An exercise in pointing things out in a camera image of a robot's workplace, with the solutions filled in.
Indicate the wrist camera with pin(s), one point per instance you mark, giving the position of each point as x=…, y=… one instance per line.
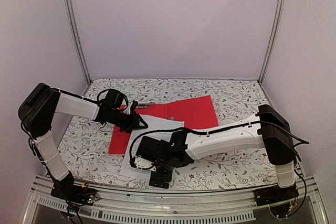
x=143, y=164
x=131, y=107

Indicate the aluminium front rail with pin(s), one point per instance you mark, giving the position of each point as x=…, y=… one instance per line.
x=133, y=205

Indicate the printed white paper sheets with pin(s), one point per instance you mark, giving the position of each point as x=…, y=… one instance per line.
x=154, y=123

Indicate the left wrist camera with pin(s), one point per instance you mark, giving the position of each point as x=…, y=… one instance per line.
x=131, y=107

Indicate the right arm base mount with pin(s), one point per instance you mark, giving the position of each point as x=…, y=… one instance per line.
x=281, y=201

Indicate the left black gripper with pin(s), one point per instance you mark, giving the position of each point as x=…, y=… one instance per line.
x=134, y=123

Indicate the left aluminium frame post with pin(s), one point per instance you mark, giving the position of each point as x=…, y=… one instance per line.
x=76, y=39

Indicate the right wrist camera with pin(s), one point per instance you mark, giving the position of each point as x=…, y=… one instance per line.
x=143, y=164

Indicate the aluminium frame post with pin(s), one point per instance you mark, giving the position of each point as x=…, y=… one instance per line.
x=76, y=39
x=271, y=40

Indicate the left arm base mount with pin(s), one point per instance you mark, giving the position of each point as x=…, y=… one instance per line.
x=66, y=189

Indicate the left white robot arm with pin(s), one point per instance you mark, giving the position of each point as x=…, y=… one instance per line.
x=37, y=112

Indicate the right aluminium frame post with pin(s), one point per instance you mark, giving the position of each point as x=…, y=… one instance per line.
x=271, y=40

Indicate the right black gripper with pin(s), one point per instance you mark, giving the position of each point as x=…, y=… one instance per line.
x=165, y=178

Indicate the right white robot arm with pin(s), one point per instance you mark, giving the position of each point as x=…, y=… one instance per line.
x=265, y=129

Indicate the red file folder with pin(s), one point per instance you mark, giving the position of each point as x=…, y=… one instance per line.
x=197, y=113

